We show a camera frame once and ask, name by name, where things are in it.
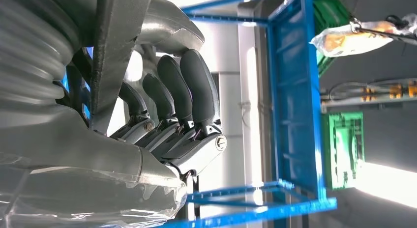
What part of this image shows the blue metal shelf rack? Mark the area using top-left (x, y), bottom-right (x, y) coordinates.
top-left (159, 0), bottom-right (338, 228)

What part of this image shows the green plastic crate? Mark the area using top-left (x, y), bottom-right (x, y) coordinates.
top-left (321, 111), bottom-right (365, 191)
top-left (312, 0), bottom-right (353, 78)

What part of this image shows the clear bag with orange contents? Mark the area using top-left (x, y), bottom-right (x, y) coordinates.
top-left (309, 13), bottom-right (417, 58)

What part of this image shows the metal rail with yellow clamps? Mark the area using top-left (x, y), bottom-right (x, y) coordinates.
top-left (321, 78), bottom-right (417, 113)

